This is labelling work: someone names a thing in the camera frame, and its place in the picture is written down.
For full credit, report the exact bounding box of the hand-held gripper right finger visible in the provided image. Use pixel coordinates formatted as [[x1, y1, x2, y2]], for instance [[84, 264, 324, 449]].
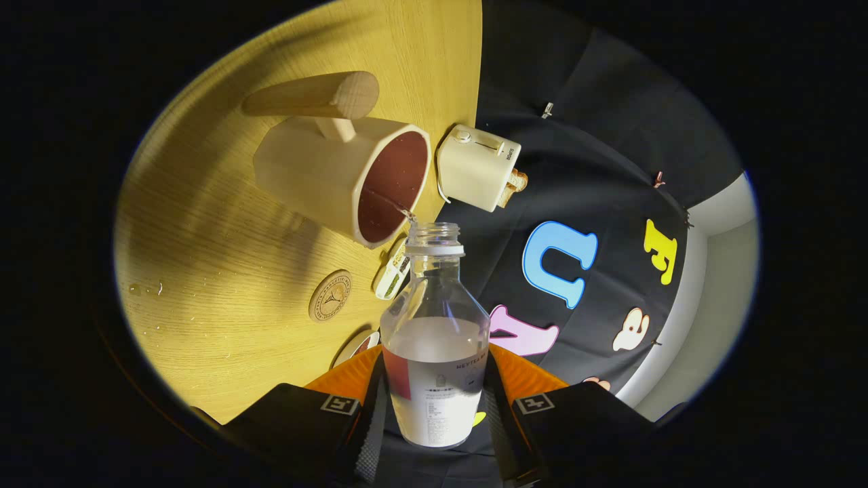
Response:
[[483, 342, 655, 487]]

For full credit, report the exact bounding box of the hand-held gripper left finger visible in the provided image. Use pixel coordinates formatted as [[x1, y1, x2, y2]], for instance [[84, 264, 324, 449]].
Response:
[[220, 344, 391, 487]]

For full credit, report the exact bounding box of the clear juice bottle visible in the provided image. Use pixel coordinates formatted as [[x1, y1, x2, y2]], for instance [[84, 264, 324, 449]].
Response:
[[380, 222, 492, 449]]

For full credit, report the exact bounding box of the round wooden coaster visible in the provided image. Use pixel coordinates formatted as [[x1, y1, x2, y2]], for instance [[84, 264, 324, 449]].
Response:
[[309, 270, 353, 323]]

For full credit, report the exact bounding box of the cream cup with wooden handle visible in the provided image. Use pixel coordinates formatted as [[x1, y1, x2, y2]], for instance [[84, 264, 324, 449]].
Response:
[[242, 70, 432, 250]]

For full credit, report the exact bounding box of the white round plate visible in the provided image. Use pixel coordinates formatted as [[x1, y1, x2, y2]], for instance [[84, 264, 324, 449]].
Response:
[[331, 328, 382, 370]]

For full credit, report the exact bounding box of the white divided snack tray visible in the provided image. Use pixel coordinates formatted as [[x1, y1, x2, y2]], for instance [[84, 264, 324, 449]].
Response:
[[374, 234, 412, 301]]

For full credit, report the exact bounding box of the wooden table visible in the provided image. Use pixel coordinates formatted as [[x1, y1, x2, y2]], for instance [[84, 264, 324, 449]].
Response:
[[114, 0, 484, 424]]

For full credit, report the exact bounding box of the toast slice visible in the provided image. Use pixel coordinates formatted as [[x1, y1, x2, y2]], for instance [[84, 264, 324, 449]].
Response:
[[500, 169, 529, 208]]

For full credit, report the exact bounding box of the cream toaster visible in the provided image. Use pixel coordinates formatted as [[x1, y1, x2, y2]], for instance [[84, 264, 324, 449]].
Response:
[[436, 124, 522, 213]]

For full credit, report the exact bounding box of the black backdrop cloth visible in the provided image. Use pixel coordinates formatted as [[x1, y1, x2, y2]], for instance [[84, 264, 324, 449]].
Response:
[[376, 0, 747, 488]]

